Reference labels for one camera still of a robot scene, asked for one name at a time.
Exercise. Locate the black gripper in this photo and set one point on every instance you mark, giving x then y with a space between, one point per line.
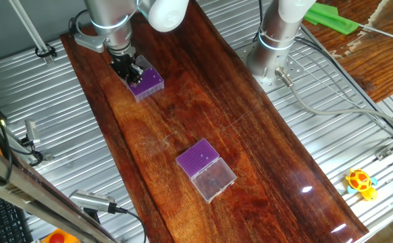
122 65

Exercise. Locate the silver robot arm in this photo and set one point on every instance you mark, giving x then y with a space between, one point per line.
274 40

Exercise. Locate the tall purple pipette tip box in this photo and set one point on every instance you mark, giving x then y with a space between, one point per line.
147 86

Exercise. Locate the flat purple pipette tip holder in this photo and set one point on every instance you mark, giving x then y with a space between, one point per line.
196 158

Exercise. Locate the silver aluminium pole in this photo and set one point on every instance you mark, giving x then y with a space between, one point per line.
29 28

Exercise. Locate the orange box with red button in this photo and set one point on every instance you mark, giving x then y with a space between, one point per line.
58 237

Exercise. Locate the black keyboard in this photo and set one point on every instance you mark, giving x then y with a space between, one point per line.
0 219

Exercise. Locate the green plastic sheet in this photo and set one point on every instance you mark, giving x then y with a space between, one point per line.
331 19

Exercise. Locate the yellow orange turtle toy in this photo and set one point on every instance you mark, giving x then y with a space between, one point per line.
360 182

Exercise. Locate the brown wooden side table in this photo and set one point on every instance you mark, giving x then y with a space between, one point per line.
385 67

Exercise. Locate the thin white rod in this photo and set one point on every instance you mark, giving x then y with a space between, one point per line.
385 34

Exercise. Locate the silver bracket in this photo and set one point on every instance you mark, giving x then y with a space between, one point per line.
49 60

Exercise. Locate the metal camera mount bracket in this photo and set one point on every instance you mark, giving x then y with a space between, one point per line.
47 157

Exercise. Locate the silver ribbed camera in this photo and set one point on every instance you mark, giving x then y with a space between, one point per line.
90 200

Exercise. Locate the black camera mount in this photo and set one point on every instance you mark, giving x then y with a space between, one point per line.
92 216

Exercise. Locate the steel frame beam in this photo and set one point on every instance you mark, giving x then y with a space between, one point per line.
31 192

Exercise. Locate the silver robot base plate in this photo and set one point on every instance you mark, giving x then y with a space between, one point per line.
294 72

